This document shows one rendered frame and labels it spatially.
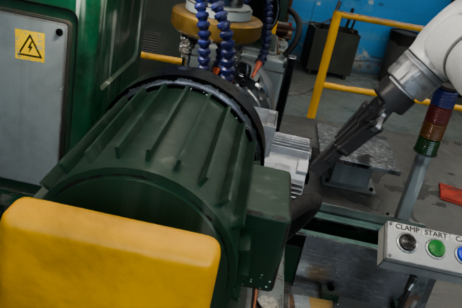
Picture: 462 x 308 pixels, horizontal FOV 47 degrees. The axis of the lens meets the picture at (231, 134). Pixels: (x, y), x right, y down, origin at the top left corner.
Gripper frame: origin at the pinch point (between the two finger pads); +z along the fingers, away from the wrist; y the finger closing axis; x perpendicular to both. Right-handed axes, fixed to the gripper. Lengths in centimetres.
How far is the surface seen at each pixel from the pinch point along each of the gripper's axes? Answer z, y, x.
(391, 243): -2.0, 19.2, 11.9
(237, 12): -10.2, -1.4, -32.3
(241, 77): 5.8, -27.2, -20.4
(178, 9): -3.1, -1.9, -41.0
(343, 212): 10.6, -12.7, 17.2
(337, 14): -6, -249, 25
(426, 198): 4, -57, 53
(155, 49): 112, -313, -51
